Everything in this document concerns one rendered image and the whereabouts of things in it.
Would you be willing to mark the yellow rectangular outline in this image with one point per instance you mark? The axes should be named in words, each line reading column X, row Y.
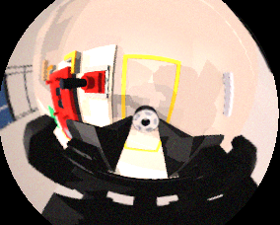
column 123, row 88

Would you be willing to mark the green flat rectangle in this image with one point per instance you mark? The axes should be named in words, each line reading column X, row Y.
column 52, row 114

